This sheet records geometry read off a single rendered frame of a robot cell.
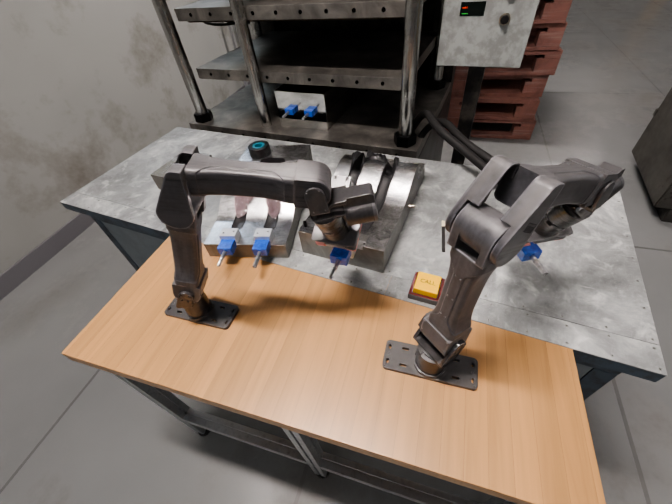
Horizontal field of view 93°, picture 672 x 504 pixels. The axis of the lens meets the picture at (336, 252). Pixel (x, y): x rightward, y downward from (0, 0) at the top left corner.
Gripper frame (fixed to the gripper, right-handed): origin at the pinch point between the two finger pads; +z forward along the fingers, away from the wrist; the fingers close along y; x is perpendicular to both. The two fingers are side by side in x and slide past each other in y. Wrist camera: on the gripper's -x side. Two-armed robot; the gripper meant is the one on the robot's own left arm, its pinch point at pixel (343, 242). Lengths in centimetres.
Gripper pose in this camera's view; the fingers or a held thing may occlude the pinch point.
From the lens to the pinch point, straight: 78.7
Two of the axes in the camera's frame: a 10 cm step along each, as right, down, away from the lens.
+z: 2.2, 2.8, 9.4
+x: -2.4, 9.5, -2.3
